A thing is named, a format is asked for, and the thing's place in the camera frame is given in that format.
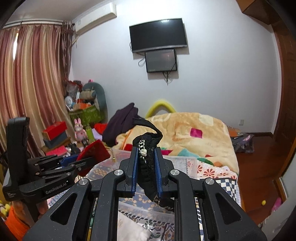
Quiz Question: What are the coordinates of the black lace fabric item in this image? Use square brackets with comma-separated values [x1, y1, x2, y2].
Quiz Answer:
[132, 118, 174, 211]

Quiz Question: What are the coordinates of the red velvet pouch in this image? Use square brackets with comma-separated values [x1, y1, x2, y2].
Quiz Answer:
[76, 140, 110, 177]

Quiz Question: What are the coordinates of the clear plastic storage box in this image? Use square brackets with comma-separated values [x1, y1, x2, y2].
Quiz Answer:
[90, 148, 201, 240]

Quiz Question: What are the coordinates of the white drawstring pouch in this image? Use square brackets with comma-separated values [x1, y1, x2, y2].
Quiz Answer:
[117, 212, 151, 241]

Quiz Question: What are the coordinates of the pink bunny doll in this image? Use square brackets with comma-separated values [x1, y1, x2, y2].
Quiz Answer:
[74, 118, 88, 147]

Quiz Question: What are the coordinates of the red gift box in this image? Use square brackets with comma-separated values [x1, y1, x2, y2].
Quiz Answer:
[42, 121, 67, 141]

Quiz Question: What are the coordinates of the beige patterned blanket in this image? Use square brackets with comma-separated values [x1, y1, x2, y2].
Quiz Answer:
[115, 111, 240, 174]

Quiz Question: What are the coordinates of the green storage basket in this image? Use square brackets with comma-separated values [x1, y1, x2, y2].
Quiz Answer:
[69, 105, 105, 127]

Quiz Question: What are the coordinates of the patterned bed sheet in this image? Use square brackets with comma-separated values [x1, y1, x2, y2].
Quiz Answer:
[47, 159, 241, 241]

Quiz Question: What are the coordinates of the dark purple clothing pile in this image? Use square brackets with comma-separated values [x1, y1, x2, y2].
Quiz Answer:
[102, 102, 139, 147]

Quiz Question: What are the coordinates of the yellow curved foam hoop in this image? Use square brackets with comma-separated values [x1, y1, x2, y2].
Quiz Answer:
[145, 99, 176, 118]

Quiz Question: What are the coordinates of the grey plush toy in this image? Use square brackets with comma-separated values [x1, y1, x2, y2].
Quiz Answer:
[80, 82, 108, 122]

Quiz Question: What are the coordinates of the dark bag on floor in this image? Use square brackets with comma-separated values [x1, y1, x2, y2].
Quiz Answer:
[231, 133, 254, 154]

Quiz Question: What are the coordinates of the striped pink curtain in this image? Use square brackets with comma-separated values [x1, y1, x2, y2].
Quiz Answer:
[1, 23, 74, 157]

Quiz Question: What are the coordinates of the white air conditioner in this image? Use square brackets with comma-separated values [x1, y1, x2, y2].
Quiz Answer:
[74, 3, 117, 36]

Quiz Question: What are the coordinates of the brown wooden wardrobe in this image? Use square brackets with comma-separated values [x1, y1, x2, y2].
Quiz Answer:
[235, 0, 296, 181]

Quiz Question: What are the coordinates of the small wall monitor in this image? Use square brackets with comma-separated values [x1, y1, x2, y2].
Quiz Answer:
[145, 49, 178, 73]

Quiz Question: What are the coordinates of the large wall television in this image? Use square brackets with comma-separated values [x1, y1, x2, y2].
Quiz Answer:
[129, 19, 188, 53]

